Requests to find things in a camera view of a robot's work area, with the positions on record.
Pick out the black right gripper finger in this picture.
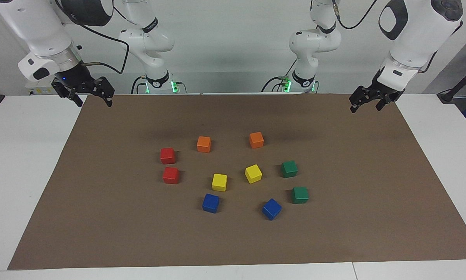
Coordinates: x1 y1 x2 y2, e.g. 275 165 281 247
52 78 84 108
95 77 115 108

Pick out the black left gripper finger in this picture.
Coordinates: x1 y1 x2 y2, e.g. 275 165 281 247
349 86 375 114
375 93 392 112

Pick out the red wooden cube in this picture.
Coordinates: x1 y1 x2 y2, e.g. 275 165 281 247
163 167 180 185
160 147 177 165

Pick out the green wooden cube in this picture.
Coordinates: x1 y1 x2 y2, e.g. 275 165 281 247
292 186 309 204
281 160 298 179

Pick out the white box with yellow label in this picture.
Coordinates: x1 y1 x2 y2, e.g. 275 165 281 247
26 86 56 96

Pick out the black stand rod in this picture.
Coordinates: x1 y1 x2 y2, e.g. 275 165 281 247
437 60 466 104

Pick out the orange wooden cube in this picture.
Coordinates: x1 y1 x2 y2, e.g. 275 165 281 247
249 132 265 149
196 136 212 153

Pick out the yellow wooden cube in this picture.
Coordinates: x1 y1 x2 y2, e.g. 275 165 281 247
212 173 228 192
245 164 263 184

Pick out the brown paper mat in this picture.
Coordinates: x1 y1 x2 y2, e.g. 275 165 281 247
7 93 466 270

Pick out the blue wooden cube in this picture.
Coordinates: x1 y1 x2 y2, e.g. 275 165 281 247
202 193 220 214
261 198 282 221

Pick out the black right base cable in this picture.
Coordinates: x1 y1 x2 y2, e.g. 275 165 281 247
131 75 148 95

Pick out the black base cable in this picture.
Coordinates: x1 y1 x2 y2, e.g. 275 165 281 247
261 58 298 93
131 75 148 95

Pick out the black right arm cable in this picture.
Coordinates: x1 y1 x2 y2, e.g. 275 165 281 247
58 0 130 74

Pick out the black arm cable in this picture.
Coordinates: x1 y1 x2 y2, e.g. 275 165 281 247
58 0 130 74
332 0 378 30

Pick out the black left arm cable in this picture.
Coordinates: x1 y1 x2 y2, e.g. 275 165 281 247
332 0 378 30

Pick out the black left base cable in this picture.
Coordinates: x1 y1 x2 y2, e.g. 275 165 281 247
261 58 298 93

